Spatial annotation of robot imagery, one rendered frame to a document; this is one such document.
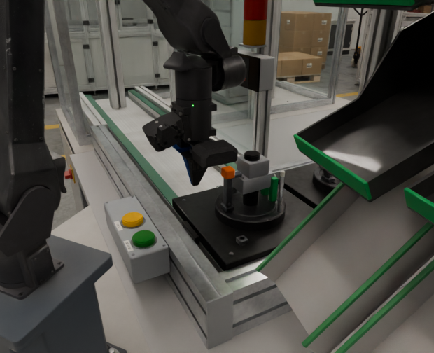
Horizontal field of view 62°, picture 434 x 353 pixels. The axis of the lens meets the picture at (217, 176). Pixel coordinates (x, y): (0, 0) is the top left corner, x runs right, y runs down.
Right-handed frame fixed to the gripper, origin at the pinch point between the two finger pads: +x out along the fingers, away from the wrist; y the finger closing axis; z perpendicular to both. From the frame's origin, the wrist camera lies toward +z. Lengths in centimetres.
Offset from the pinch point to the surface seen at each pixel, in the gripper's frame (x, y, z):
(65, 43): -13, -82, 8
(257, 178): 3.9, 2.2, -11.9
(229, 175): 2.5, 1.1, -6.5
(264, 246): 12.2, 10.9, -8.1
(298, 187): 11.7, -3.1, -27.0
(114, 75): 3, -105, -12
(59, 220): 109, -180, 17
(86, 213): 23.5, -33.5, 15.1
